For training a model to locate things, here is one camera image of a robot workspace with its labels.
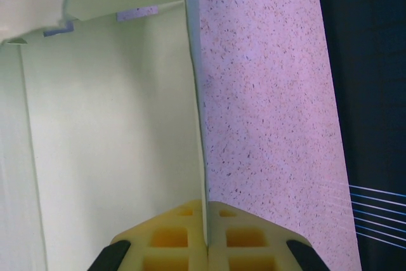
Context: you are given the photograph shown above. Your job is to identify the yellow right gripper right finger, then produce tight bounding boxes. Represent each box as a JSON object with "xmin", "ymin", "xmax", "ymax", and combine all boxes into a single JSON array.
[{"xmin": 207, "ymin": 200, "xmax": 331, "ymax": 271}]

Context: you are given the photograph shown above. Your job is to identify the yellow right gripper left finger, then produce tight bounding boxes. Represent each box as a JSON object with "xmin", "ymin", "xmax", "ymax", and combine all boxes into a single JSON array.
[{"xmin": 91, "ymin": 199, "xmax": 209, "ymax": 271}]

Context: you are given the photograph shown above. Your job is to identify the light green paper box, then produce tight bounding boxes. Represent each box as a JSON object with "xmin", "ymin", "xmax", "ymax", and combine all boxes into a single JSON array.
[{"xmin": 0, "ymin": 0, "xmax": 211, "ymax": 271}]

